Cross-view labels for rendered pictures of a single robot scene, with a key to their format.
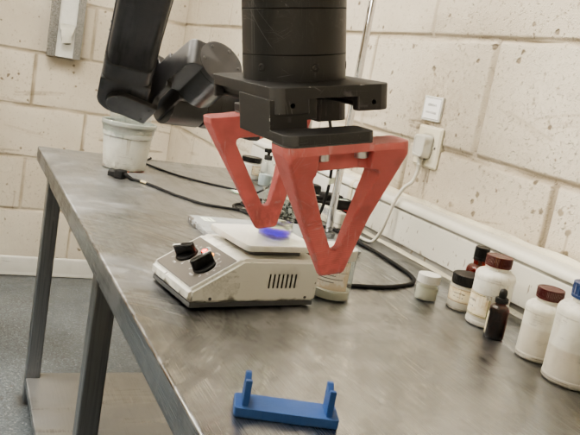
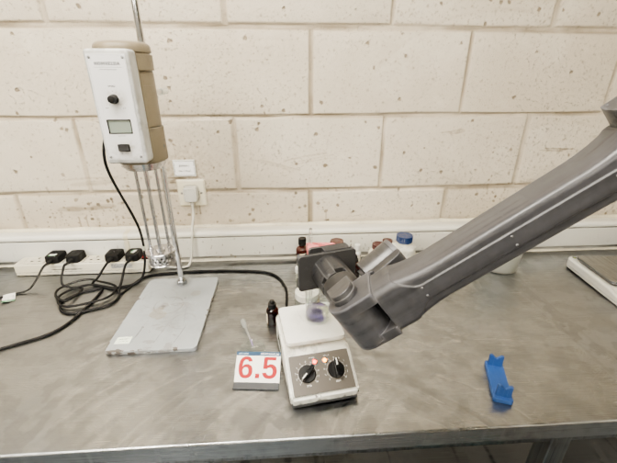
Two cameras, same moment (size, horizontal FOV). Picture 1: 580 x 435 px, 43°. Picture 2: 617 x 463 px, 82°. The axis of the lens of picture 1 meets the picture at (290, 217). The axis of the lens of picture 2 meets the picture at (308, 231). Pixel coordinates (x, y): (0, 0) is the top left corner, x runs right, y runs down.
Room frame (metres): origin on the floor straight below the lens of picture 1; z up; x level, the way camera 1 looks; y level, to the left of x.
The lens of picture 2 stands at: (0.82, 0.59, 1.31)
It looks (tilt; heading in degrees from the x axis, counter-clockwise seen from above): 24 degrees down; 292
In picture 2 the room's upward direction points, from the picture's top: straight up
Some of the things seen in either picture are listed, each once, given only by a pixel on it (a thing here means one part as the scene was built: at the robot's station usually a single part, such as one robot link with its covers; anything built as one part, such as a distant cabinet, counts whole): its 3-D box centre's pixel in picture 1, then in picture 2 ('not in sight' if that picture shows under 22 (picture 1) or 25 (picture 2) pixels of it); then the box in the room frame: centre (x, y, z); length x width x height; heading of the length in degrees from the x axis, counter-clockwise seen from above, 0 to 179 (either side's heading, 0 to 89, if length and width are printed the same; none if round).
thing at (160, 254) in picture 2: not in sight; (153, 214); (1.43, 0.02, 1.02); 0.07 x 0.07 x 0.25
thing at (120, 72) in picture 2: not in sight; (128, 109); (1.42, 0.04, 1.25); 0.15 x 0.11 x 0.24; 115
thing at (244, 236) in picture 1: (263, 237); (309, 321); (1.04, 0.03, 0.83); 0.12 x 0.12 x 0.01; 34
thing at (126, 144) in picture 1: (129, 128); not in sight; (1.93, 0.46, 0.86); 0.14 x 0.14 x 0.21
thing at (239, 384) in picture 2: not in sight; (257, 369); (1.11, 0.13, 0.77); 0.09 x 0.06 x 0.04; 20
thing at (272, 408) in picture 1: (287, 398); (499, 376); (0.66, -0.03, 0.77); 0.10 x 0.03 x 0.04; 96
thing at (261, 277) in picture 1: (242, 266); (312, 346); (1.02, 0.05, 0.79); 0.22 x 0.13 x 0.08; 124
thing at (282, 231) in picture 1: (279, 213); (319, 303); (1.02, 0.02, 0.87); 0.06 x 0.05 x 0.08; 44
